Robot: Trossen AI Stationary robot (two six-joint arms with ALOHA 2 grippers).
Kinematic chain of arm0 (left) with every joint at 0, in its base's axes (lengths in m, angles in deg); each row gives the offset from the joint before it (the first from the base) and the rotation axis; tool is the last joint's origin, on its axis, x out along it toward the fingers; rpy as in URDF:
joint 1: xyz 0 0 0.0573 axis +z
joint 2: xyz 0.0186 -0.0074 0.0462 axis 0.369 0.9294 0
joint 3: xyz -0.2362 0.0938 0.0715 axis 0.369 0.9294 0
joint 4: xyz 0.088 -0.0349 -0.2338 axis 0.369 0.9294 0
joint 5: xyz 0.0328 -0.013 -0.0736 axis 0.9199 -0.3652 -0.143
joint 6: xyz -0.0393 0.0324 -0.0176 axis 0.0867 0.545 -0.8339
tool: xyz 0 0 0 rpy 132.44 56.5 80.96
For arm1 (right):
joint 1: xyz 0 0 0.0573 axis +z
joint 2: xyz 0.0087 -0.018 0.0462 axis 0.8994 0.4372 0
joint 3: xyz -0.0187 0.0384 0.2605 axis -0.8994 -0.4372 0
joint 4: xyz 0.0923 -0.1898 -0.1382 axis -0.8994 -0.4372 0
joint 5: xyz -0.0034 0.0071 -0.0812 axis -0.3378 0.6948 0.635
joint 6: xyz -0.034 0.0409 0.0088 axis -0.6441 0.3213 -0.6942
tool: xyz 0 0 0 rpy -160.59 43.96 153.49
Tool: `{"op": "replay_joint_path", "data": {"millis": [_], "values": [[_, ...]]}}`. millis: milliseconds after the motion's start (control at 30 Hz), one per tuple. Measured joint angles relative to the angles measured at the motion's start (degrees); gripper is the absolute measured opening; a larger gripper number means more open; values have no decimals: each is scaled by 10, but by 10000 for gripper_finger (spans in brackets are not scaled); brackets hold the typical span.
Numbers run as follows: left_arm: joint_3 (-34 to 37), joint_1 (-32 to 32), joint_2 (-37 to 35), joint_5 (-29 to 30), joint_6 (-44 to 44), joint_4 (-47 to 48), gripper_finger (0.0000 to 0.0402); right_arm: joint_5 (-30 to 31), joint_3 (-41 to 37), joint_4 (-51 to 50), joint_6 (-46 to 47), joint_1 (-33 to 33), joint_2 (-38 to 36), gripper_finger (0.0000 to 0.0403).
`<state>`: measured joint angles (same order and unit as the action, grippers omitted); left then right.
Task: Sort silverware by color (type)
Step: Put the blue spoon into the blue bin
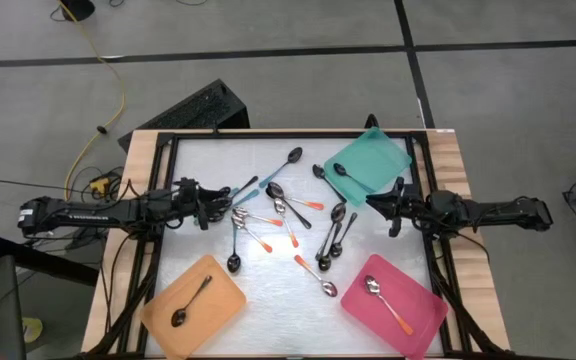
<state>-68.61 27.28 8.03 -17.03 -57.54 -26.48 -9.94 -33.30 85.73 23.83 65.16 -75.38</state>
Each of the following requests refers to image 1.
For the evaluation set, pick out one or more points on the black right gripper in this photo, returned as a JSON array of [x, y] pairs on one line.
[[415, 210]]

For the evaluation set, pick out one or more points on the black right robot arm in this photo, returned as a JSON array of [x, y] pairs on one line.
[[498, 212]]

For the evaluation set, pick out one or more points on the pink plastic tray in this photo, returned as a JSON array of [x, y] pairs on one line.
[[418, 295]]

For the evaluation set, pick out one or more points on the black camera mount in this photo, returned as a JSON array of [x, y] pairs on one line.
[[371, 121]]

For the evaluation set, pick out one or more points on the yellow disc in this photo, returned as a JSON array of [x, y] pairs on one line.
[[33, 330]]

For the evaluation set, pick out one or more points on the black aluminium table frame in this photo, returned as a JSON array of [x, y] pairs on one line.
[[293, 135]]

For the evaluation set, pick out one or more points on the orange plastic tray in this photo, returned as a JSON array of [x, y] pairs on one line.
[[203, 320]]

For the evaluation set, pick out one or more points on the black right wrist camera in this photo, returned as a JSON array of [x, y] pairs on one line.
[[442, 201]]

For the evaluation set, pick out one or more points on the black round base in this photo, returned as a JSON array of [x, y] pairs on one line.
[[79, 7]]

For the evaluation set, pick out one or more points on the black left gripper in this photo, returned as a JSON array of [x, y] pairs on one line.
[[188, 205]]

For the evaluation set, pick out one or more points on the black metal spoon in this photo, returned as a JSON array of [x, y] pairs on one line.
[[338, 212], [319, 171], [324, 263], [296, 214], [336, 249], [178, 318], [250, 182]]

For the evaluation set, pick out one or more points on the white table mat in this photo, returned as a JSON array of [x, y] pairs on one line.
[[288, 320]]

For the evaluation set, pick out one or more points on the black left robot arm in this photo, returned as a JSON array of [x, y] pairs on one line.
[[88, 215]]

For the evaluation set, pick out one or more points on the black perforated computer case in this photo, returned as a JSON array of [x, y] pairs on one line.
[[198, 107]]

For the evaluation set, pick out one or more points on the black floor beam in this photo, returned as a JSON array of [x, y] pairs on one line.
[[43, 260]]

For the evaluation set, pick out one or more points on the teal plastic tray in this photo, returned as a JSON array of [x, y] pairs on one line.
[[378, 155]]

